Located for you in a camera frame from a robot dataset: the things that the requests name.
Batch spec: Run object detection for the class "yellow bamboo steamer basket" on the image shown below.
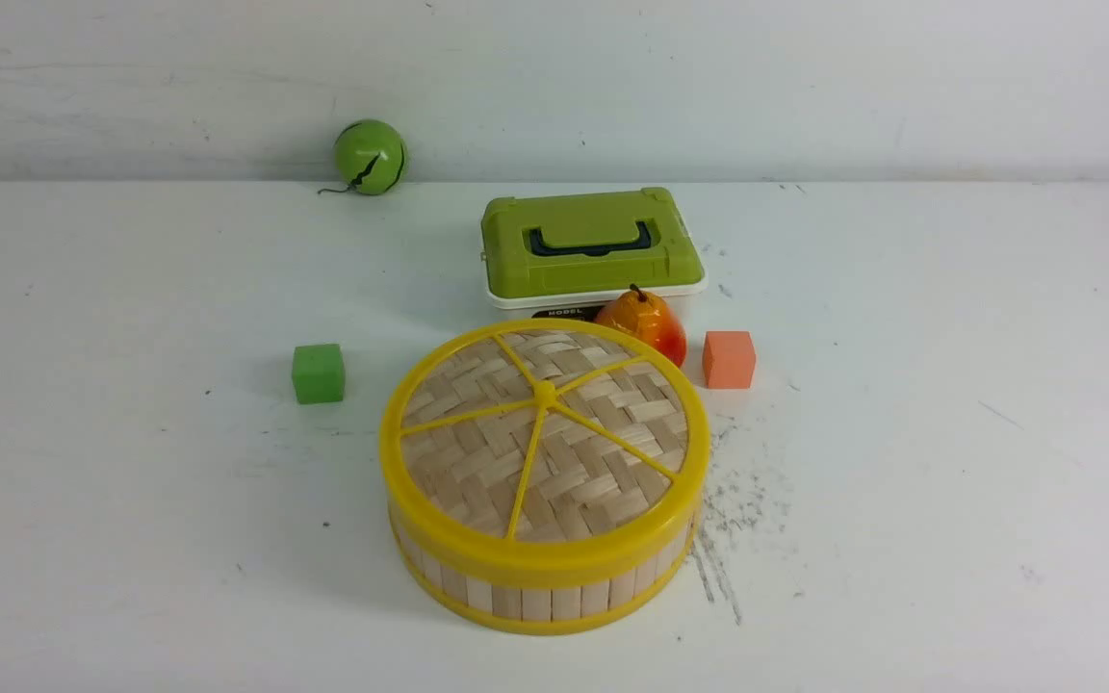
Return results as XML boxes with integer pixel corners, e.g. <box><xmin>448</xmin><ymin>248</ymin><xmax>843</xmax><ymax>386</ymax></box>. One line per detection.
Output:
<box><xmin>388</xmin><ymin>510</ymin><xmax>701</xmax><ymax>636</ymax></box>

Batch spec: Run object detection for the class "orange red toy pear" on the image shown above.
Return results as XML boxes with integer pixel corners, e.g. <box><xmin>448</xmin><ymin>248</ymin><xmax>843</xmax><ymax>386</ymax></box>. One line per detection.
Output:
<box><xmin>594</xmin><ymin>284</ymin><xmax>689</xmax><ymax>368</ymax></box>

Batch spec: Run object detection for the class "green plastic storage box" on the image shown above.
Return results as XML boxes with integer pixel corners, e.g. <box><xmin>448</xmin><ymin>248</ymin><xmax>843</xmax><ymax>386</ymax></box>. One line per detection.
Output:
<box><xmin>480</xmin><ymin>186</ymin><xmax>706</xmax><ymax>319</ymax></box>

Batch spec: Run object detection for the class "orange foam cube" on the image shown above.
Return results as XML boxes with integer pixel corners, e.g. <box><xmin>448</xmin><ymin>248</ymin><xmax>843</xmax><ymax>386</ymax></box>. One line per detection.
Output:
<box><xmin>703</xmin><ymin>330</ymin><xmax>757</xmax><ymax>390</ymax></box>

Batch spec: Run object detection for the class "green foam cube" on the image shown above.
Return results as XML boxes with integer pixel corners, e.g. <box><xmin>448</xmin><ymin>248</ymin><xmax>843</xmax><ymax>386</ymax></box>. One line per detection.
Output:
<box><xmin>291</xmin><ymin>343</ymin><xmax>345</xmax><ymax>405</ymax></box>

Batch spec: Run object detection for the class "green toy watermelon ball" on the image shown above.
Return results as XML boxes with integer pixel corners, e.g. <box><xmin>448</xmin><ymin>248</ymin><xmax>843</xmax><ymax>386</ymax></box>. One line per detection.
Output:
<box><xmin>317</xmin><ymin>118</ymin><xmax>408</xmax><ymax>196</ymax></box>

